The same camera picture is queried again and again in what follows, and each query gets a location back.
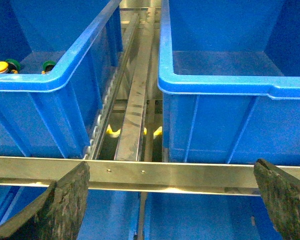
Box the blue plastic bin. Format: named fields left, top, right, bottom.
left=158, top=0, right=300, bottom=166
left=0, top=0, right=123, bottom=159

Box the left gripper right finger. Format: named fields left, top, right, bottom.
left=253, top=158, right=300, bottom=240

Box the steel front shelf rail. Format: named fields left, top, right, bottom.
left=0, top=155, right=300, bottom=197

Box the blue left plastic bin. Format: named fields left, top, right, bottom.
left=0, top=0, right=123, bottom=159

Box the blue lower shelf bin right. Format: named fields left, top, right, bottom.
left=143, top=193, right=282, bottom=240

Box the roller track strip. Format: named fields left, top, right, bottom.
left=83, top=13, right=140, bottom=161

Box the blue right plastic bin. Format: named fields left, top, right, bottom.
left=158, top=0, right=300, bottom=166

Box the green push button left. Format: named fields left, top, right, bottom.
left=5, top=58, right=21, bottom=74

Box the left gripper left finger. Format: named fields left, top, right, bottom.
left=0, top=161, right=90, bottom=240

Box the blue lower shelf bin left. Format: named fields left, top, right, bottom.
left=0, top=185, right=140, bottom=240

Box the green push button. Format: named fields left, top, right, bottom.
left=41, top=60, right=56, bottom=75
left=5, top=58, right=21, bottom=74

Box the steel centre divider rail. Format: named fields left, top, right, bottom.
left=114, top=7, right=156, bottom=162

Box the blue shelf bin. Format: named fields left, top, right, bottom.
left=143, top=193, right=282, bottom=240
left=0, top=185, right=140, bottom=240

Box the green push button middle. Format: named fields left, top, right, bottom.
left=41, top=60, right=56, bottom=75

